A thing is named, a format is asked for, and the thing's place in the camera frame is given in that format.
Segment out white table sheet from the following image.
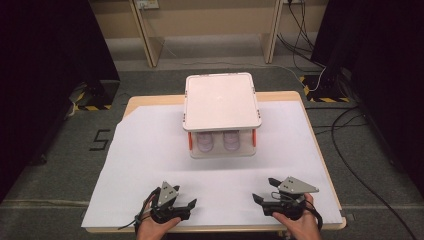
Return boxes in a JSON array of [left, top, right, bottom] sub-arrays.
[[80, 100, 344, 229]]

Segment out person's right hand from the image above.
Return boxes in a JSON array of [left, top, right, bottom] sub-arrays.
[[272, 193, 323, 240]]

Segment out beige desk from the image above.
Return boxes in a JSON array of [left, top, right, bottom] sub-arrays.
[[88, 0, 329, 69]]

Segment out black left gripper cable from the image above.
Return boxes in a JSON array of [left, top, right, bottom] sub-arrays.
[[117, 186, 162, 234]]

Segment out black curtain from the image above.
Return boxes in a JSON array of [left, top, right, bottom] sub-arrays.
[[310, 0, 424, 189], [0, 0, 121, 203]]

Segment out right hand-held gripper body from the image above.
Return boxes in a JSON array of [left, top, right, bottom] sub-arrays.
[[262, 176, 320, 222]]

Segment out person's left hand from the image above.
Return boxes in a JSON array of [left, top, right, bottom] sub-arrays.
[[135, 194, 183, 240]]

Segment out long black floor cable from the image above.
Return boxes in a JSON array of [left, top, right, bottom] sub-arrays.
[[304, 104, 418, 240]]

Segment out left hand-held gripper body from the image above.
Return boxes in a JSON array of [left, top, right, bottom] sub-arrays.
[[149, 181, 192, 225]]

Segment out white storage box lid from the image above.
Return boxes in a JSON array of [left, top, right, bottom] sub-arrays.
[[182, 72, 263, 133]]

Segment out striped stand base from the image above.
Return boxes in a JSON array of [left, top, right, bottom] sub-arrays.
[[70, 79, 121, 112], [299, 64, 352, 104]]

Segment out wooden table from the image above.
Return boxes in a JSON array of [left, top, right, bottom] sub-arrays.
[[84, 90, 348, 234]]

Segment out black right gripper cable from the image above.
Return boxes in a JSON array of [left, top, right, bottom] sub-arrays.
[[303, 199, 324, 232]]

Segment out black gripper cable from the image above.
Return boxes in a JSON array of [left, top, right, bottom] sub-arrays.
[[303, 199, 324, 232], [117, 186, 162, 234]]

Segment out black hanging cables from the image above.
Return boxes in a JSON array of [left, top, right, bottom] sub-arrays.
[[275, 0, 326, 69]]

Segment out wall power outlet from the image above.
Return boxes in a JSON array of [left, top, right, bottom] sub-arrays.
[[135, 0, 160, 10]]

